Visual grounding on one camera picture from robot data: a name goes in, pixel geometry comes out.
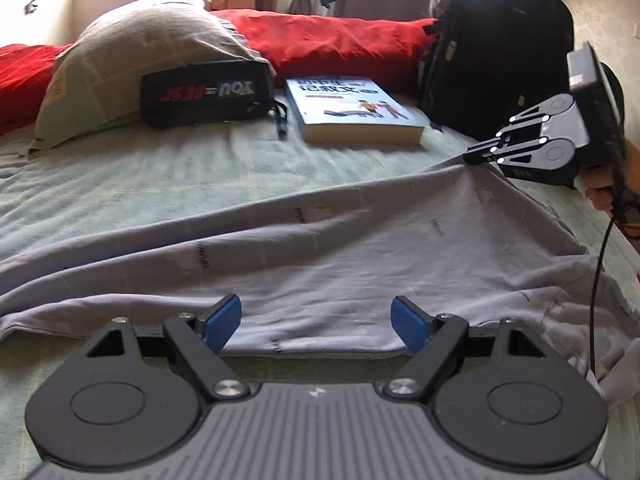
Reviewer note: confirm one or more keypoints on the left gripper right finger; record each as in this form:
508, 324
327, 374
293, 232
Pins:
435, 344

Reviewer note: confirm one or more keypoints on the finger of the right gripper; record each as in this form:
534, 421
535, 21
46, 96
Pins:
523, 127
501, 147

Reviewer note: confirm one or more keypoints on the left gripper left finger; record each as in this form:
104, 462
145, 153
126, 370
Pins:
194, 343

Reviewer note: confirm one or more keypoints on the grey garment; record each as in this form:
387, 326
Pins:
316, 272

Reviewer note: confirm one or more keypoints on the person's right hand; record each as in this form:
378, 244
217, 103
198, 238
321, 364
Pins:
596, 186

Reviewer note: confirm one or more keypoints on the black backpack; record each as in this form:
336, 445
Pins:
492, 59

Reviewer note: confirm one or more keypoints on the blue cover book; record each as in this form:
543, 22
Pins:
350, 110

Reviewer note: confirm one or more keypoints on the red quilt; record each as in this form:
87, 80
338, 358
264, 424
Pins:
386, 52

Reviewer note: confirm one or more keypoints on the black pencil pouch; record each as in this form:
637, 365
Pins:
223, 91

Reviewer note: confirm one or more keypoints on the grey green pillow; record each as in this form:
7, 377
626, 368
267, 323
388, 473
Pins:
95, 82

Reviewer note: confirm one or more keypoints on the wall hook fixture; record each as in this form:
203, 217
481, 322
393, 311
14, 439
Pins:
30, 7

